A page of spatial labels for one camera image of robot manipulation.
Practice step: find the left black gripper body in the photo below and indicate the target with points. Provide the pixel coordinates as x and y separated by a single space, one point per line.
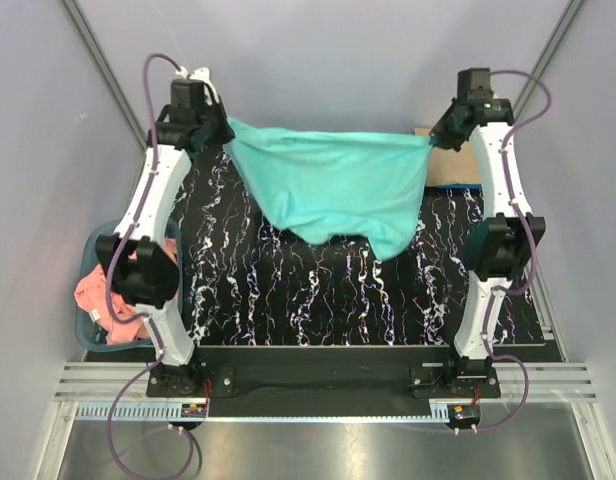
213 122

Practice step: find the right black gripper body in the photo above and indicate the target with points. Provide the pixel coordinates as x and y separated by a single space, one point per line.
444 132

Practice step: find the teal t-shirt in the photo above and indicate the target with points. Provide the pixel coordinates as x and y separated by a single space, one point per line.
319 185

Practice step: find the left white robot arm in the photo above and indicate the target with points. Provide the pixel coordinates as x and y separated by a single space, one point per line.
133 256

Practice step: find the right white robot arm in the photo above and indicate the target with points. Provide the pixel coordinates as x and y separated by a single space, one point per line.
500 254

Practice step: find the folded beige t-shirt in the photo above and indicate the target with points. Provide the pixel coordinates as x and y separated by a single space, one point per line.
450 166

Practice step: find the folded blue t-shirt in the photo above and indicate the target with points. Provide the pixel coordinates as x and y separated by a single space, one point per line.
458 186

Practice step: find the pink t-shirt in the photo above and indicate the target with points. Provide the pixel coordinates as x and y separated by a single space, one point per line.
90 299

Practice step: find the blue plastic basket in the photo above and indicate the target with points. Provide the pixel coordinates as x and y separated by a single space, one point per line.
92 338

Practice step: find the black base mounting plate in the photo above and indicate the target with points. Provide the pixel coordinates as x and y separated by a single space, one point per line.
433 378

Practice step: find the right aluminium frame post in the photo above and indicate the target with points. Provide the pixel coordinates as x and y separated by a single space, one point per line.
552 47

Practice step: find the aluminium frame post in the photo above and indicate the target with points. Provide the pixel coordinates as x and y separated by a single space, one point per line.
552 47
96 54

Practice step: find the left aluminium frame post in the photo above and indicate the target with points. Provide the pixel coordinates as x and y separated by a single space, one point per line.
96 54

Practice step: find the white slotted cable duct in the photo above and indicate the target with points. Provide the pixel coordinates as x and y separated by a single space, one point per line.
416 412

